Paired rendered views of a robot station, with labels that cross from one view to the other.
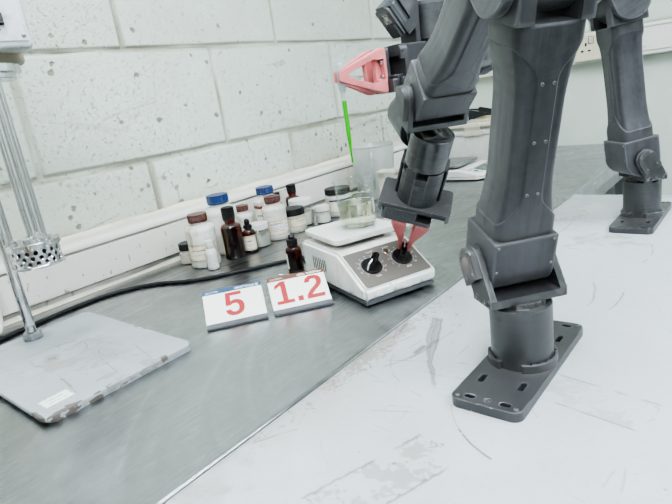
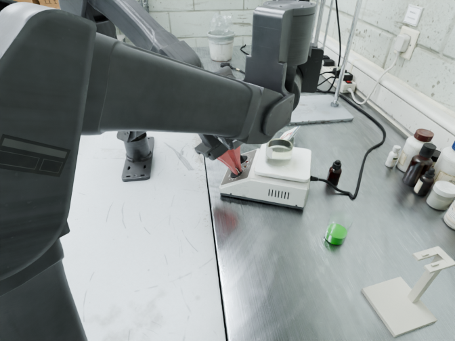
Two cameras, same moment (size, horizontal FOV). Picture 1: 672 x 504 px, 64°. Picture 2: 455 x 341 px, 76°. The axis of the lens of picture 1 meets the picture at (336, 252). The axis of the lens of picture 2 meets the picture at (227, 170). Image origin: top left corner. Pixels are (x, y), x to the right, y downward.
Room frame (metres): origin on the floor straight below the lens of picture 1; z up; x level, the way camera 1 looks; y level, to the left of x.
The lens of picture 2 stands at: (1.13, -0.52, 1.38)
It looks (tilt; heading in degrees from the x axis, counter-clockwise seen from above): 38 degrees down; 131
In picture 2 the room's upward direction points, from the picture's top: straight up
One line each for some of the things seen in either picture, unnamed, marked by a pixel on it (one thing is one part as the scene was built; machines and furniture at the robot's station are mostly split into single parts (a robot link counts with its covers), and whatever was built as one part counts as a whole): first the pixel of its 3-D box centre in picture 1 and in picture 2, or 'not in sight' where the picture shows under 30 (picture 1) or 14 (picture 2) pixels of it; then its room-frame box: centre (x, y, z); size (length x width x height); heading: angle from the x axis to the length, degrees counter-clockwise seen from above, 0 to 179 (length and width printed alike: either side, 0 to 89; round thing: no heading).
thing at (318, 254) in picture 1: (361, 256); (270, 174); (0.85, -0.04, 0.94); 0.22 x 0.13 x 0.08; 26
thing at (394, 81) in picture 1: (364, 73); not in sight; (0.88, -0.08, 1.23); 0.09 x 0.07 x 0.07; 116
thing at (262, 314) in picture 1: (234, 305); not in sight; (0.76, 0.16, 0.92); 0.09 x 0.06 x 0.04; 101
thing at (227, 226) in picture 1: (231, 232); (420, 164); (1.11, 0.21, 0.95); 0.04 x 0.04 x 0.11
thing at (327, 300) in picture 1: (299, 291); not in sight; (0.78, 0.06, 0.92); 0.09 x 0.06 x 0.04; 101
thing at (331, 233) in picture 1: (350, 229); (283, 161); (0.87, -0.03, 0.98); 0.12 x 0.12 x 0.01; 26
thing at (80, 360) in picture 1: (70, 356); (302, 108); (0.70, 0.39, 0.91); 0.30 x 0.20 x 0.01; 49
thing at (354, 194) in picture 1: (354, 204); (279, 146); (0.86, -0.04, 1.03); 0.07 x 0.06 x 0.08; 117
